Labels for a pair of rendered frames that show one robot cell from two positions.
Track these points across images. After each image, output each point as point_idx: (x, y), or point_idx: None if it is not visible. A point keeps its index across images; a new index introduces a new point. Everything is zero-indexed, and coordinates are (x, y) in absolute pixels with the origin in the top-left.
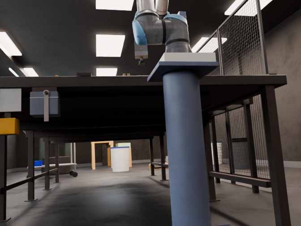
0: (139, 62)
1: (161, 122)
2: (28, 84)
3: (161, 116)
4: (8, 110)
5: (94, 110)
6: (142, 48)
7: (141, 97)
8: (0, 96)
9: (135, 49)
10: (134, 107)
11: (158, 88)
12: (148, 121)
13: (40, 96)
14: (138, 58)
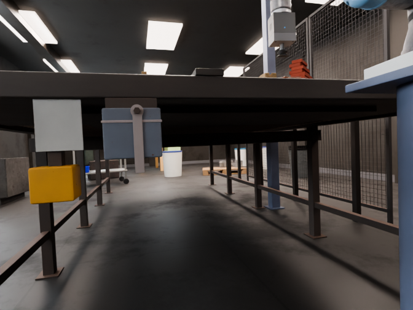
0: (278, 53)
1: (260, 140)
2: (97, 91)
3: (260, 132)
4: (56, 148)
5: (180, 125)
6: (287, 27)
7: (275, 114)
8: (35, 117)
9: (276, 28)
10: (239, 123)
11: (330, 103)
12: (244, 139)
13: (123, 118)
14: (273, 46)
